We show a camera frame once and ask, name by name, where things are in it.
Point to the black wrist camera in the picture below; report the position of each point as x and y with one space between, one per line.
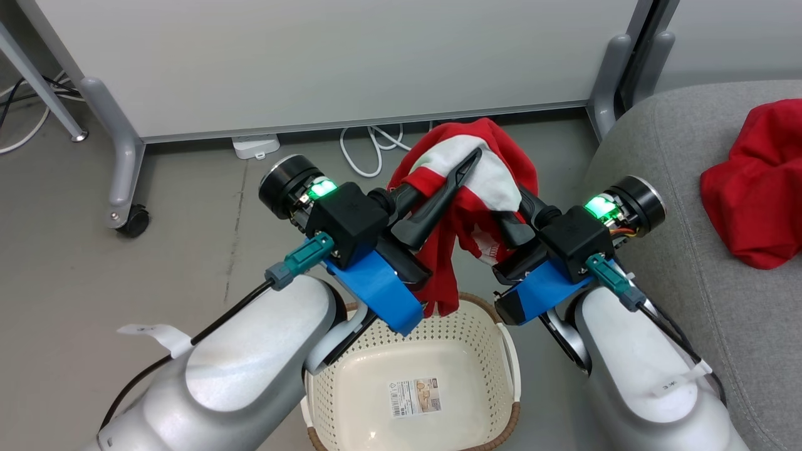
348 219
573 241

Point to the short grey partition leg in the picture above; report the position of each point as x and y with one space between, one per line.
611 81

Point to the pale grey partition panel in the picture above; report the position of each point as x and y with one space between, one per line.
733 37

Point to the plain red garment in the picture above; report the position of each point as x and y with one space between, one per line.
758 188

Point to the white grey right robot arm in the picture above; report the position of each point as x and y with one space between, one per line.
633 363

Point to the printed basket label sticker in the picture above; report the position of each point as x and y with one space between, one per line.
415 397

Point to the long grey partition leg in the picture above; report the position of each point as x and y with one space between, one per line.
122 150

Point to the grey leg beside dark gap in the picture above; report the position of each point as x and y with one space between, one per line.
655 66

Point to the red jersey with white stripe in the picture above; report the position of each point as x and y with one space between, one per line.
495 175

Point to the white power adapter box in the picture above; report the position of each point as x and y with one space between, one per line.
255 146

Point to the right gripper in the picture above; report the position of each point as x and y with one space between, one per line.
517 266

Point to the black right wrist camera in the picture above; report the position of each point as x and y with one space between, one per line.
573 241

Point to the cream perforated laundry basket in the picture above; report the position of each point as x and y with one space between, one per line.
413 351

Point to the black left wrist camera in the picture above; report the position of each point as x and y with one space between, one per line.
348 219

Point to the white partition panel grey frame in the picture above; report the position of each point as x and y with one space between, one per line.
351 62

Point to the slanted grey metal table leg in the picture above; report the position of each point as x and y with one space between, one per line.
44 81

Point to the grey fabric sofa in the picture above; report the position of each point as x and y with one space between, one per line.
664 207

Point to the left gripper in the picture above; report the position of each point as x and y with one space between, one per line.
407 266

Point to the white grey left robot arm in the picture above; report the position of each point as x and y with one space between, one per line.
250 369

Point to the black caster wheel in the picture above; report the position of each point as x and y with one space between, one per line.
135 222

